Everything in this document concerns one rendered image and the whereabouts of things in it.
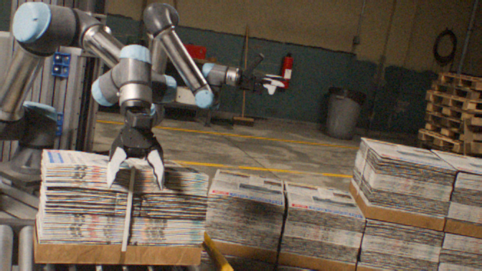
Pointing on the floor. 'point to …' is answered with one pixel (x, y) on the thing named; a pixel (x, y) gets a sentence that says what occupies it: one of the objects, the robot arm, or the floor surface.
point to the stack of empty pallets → (450, 112)
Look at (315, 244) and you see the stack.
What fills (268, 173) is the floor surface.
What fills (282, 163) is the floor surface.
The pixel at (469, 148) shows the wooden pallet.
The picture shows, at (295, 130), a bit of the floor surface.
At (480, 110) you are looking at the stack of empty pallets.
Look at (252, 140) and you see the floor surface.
